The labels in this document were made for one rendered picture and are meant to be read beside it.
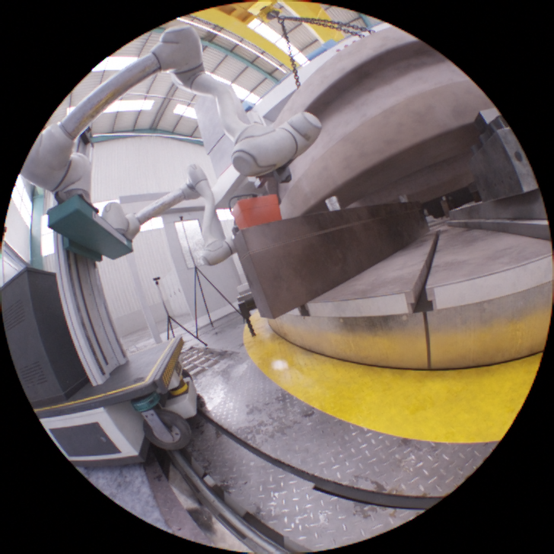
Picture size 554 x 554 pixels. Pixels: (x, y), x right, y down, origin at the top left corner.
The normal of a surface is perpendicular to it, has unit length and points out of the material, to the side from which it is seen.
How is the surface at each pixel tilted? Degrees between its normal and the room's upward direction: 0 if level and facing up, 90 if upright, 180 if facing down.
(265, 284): 90
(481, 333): 90
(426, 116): 90
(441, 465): 0
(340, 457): 0
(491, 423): 0
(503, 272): 90
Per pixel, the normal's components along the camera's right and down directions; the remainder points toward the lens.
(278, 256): 0.44, -0.13
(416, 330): -0.74, 0.30
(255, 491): -0.34, -0.94
